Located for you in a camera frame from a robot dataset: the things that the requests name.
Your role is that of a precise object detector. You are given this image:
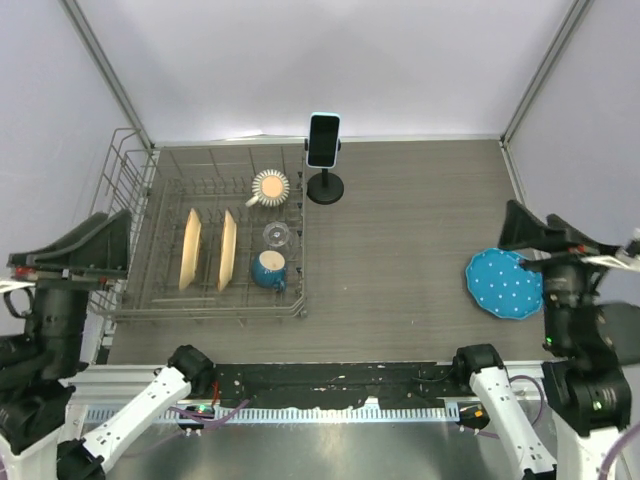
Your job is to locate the left beige plate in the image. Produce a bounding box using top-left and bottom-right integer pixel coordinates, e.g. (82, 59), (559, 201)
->
(178, 208), (202, 291)

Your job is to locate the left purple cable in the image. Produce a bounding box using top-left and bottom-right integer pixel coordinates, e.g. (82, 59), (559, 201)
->
(0, 398), (251, 480)

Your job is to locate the blue mug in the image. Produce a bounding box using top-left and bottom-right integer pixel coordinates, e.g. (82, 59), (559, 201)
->
(251, 250), (287, 292)

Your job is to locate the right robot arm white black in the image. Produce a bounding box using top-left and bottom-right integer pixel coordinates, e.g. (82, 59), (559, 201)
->
(451, 200), (639, 479)

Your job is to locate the clear glass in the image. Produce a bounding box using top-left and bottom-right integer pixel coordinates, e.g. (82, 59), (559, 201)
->
(263, 221), (295, 253)

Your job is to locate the beige plate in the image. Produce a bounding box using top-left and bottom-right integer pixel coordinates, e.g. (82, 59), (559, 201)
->
(217, 209), (237, 292)
(178, 208), (202, 291)

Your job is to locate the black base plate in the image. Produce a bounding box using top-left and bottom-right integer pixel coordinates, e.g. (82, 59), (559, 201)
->
(189, 362), (474, 410)

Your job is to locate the purple cable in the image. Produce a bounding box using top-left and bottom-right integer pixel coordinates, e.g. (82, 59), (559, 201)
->
(474, 372), (640, 480)
(0, 398), (251, 480)

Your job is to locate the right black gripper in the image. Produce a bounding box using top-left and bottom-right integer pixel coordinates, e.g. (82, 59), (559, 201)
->
(499, 196), (622, 344)

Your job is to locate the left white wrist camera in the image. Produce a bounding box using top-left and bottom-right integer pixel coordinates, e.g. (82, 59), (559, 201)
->
(0, 278), (35, 294)

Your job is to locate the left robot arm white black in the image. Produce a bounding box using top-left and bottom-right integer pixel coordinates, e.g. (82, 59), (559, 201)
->
(1, 209), (214, 479)

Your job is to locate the blue polka dot plate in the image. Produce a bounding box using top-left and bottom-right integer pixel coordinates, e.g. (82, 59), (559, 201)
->
(465, 248), (543, 320)

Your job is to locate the grey wire dish rack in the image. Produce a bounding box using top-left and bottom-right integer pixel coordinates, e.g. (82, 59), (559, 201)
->
(90, 128), (307, 322)

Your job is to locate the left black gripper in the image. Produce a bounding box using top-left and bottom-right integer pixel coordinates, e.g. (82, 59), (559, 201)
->
(14, 204), (136, 374)

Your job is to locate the white slotted cable duct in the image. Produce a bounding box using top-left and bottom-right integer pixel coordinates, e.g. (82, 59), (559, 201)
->
(84, 403), (459, 426)

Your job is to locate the right beige plate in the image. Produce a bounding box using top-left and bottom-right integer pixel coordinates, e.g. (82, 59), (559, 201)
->
(217, 209), (237, 292)

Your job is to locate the white ribbed cup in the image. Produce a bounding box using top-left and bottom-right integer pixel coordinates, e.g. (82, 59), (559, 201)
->
(245, 169), (290, 208)

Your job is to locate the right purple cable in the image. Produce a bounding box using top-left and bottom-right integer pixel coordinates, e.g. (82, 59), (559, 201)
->
(474, 372), (640, 480)

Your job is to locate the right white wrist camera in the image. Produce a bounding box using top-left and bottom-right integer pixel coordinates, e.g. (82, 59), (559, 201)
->
(582, 228), (639, 272)

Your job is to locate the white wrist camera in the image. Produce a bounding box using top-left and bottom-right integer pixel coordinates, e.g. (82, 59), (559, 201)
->
(0, 278), (35, 294)
(582, 228), (639, 272)

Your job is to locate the black phone stand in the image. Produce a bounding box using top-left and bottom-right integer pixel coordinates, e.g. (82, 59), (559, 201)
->
(306, 165), (345, 205)

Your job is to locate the phone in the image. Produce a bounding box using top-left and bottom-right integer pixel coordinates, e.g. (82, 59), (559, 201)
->
(306, 112), (341, 169)

